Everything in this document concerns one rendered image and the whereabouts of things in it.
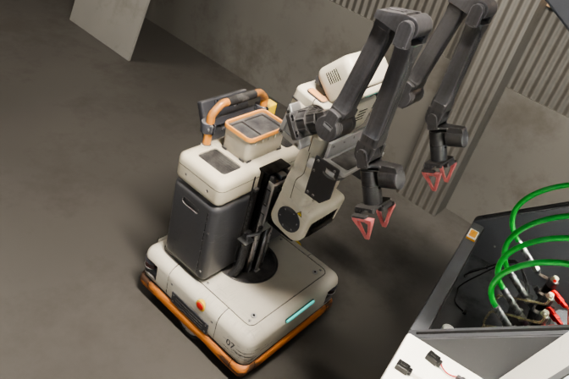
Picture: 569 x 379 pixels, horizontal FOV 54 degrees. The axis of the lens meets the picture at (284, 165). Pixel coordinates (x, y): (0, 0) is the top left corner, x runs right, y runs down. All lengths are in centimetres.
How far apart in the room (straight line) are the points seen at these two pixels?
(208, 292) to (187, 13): 311
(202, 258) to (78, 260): 76
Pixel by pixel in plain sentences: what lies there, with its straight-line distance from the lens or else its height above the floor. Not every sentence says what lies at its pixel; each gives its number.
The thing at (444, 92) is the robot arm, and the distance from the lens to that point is 193.
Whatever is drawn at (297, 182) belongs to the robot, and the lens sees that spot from 198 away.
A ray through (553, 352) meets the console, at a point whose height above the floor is 119.
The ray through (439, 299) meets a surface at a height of 95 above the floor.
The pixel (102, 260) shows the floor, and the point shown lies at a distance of 283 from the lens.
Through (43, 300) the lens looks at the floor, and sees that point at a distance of 268.
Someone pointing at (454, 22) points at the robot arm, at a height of 153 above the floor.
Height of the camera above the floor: 201
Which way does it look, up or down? 33 degrees down
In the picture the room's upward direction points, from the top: 16 degrees clockwise
